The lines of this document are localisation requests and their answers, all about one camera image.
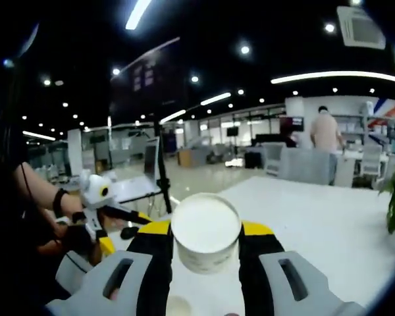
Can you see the white office chair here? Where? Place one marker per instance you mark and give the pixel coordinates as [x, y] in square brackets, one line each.
[372, 161]

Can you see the black monitor on stand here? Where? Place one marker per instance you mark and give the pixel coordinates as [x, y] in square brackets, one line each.
[232, 131]

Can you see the group of round ceiling downlights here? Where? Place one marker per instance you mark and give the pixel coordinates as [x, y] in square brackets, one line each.
[245, 50]

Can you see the person's grey trousers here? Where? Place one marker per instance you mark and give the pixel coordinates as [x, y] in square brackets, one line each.
[69, 266]

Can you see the white ceiling air conditioner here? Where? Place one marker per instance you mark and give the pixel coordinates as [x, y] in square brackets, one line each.
[360, 28]

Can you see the black tripod stand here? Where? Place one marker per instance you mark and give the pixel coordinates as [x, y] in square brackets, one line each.
[163, 171]

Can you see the grey laptop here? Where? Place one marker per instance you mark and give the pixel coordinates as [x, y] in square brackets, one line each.
[151, 163]

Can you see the person's left hand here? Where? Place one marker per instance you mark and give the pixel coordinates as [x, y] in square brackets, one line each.
[77, 238]

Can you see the brown cardboard box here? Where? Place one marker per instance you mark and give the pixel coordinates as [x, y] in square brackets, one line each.
[184, 156]

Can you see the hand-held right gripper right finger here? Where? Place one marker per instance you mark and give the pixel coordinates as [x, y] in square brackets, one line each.
[253, 273]

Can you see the white table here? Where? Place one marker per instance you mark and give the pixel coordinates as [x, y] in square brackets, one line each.
[316, 230]

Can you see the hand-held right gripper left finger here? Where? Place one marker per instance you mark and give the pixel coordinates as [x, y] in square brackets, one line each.
[151, 273]

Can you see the curved ceiling light strip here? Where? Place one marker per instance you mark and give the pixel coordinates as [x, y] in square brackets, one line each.
[332, 75]

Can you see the small black oval object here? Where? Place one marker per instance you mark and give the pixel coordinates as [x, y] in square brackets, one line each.
[130, 233]

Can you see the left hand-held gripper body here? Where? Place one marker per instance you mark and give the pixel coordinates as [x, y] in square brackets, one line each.
[95, 192]

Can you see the person's black shirt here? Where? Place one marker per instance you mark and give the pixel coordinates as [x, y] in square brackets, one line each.
[19, 224]

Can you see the dark display screen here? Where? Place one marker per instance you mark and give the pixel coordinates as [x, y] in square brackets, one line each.
[294, 121]

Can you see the grey desk partition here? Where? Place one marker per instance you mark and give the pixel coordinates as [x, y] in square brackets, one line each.
[303, 168]

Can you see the white storage shelf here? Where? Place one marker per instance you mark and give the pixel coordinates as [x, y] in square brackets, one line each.
[352, 128]

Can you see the straight ceiling light strip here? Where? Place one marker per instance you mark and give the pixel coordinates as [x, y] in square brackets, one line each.
[172, 116]
[215, 98]
[136, 14]

